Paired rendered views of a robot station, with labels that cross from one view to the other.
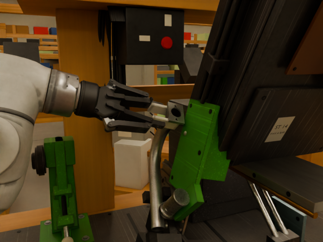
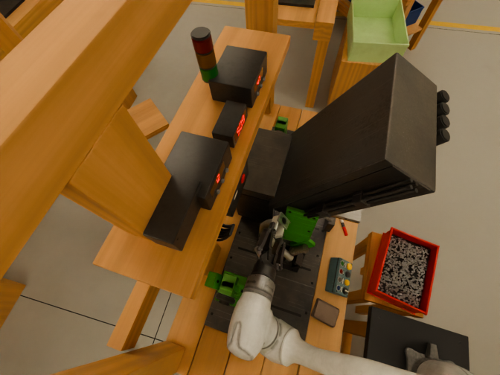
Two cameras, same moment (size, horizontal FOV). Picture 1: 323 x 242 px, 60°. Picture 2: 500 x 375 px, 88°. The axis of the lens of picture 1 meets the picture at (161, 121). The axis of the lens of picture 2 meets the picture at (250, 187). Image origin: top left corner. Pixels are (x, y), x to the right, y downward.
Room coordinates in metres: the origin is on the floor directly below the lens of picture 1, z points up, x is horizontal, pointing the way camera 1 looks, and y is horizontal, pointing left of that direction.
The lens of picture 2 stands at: (0.52, 0.24, 2.13)
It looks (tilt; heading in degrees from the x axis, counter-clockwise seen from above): 64 degrees down; 315
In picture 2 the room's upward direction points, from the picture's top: 7 degrees counter-clockwise
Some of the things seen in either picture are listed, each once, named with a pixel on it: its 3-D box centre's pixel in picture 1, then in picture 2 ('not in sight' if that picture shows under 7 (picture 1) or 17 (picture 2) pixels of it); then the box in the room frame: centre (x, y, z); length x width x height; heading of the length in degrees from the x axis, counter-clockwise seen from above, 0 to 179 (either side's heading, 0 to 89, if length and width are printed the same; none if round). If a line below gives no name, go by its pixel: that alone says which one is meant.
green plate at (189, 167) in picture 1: (204, 146); (299, 219); (0.61, -0.10, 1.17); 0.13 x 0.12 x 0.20; 111
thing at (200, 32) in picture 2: not in sight; (202, 41); (1.02, -0.15, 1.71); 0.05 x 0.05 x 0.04
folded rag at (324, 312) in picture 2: not in sight; (325, 312); (0.32, 0.08, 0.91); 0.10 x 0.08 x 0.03; 12
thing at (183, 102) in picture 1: (221, 152); (263, 178); (0.86, -0.19, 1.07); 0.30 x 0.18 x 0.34; 111
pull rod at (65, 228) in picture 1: (66, 234); not in sight; (0.59, 0.22, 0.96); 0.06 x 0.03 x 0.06; 21
